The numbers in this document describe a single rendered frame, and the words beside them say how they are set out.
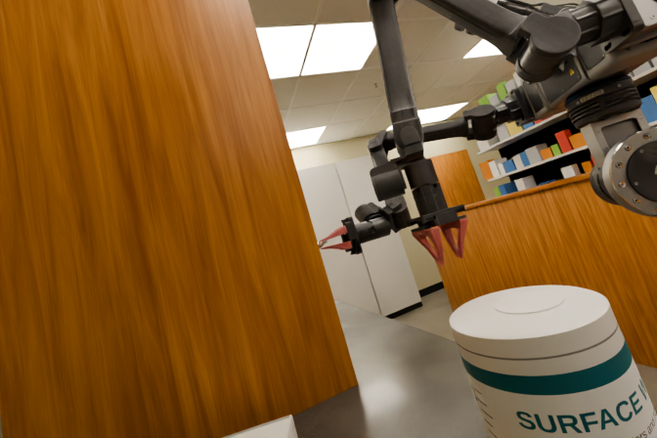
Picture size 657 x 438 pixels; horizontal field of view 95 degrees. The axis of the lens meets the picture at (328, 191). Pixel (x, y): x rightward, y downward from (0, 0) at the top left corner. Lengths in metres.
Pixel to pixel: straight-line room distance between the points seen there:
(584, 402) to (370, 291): 3.83
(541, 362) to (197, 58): 0.69
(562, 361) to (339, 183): 3.88
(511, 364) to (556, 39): 0.57
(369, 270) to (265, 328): 3.55
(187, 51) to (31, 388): 0.60
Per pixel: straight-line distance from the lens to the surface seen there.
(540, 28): 0.73
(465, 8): 0.79
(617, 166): 0.94
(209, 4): 0.79
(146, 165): 0.62
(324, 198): 3.98
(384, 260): 4.18
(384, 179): 0.62
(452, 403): 0.53
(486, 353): 0.31
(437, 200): 0.61
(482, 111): 1.18
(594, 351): 0.31
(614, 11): 0.80
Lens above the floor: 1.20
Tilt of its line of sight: 9 degrees up
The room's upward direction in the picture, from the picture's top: 17 degrees counter-clockwise
